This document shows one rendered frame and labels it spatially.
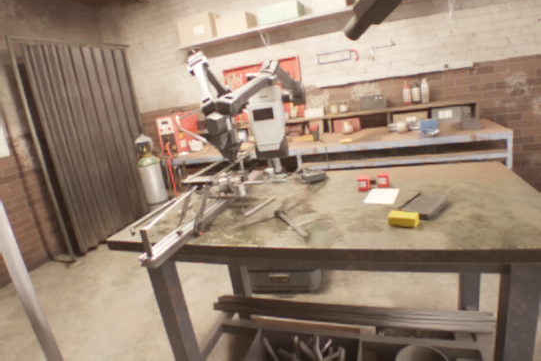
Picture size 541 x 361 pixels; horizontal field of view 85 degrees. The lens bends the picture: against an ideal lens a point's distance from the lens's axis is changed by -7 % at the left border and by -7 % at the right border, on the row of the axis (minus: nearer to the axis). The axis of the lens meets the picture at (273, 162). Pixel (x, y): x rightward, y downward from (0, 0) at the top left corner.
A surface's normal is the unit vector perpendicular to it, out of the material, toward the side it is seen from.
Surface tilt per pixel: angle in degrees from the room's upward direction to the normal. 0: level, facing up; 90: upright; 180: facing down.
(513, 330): 90
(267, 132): 90
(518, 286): 90
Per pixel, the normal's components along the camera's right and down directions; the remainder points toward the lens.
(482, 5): -0.32, 0.26
